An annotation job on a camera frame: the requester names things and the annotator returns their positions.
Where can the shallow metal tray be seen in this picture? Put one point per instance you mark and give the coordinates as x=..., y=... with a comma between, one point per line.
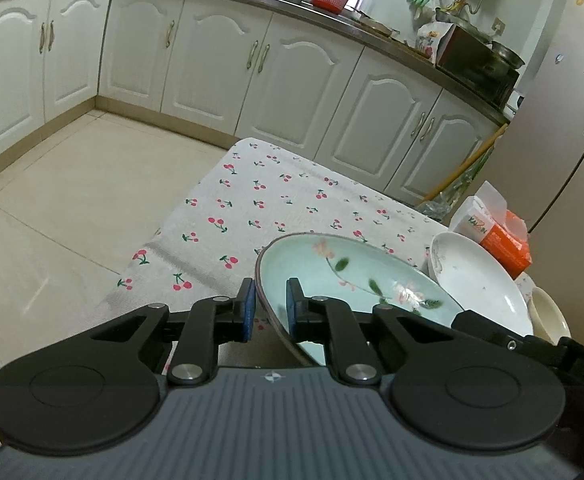
x=377, y=25

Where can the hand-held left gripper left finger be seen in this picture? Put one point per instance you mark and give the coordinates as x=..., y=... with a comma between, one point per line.
x=247, y=310

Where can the printed plastic bag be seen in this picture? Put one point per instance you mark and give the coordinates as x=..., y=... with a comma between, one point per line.
x=429, y=42

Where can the silver refrigerator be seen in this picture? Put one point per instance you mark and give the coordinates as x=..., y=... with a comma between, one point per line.
x=557, y=110

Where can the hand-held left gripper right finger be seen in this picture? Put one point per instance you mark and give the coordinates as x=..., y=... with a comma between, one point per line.
x=294, y=312

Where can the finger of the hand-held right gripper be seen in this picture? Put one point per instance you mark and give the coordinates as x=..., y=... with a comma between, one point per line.
x=502, y=340

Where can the wall socket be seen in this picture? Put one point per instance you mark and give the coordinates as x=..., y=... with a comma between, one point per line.
x=497, y=24

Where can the white base cabinets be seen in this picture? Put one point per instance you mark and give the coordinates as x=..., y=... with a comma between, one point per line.
x=212, y=60

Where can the light blue floral plate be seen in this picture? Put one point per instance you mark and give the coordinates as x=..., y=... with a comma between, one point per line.
x=352, y=270

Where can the cream plastic bowl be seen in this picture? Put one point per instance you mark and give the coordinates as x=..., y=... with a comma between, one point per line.
x=547, y=315

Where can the cherry print tablecloth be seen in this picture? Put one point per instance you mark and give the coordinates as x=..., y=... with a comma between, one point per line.
x=252, y=210

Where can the steel pot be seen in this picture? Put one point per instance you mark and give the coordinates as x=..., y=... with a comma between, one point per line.
x=507, y=55

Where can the green rubber gloves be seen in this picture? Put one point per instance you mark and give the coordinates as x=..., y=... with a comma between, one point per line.
x=419, y=2

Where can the dark microwave oven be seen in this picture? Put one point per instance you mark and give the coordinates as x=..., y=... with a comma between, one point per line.
x=472, y=65

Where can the orange and white tissue pack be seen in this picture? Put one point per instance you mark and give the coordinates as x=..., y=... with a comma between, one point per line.
x=502, y=240

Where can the pale glazed plate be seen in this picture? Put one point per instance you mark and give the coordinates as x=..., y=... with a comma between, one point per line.
x=472, y=280

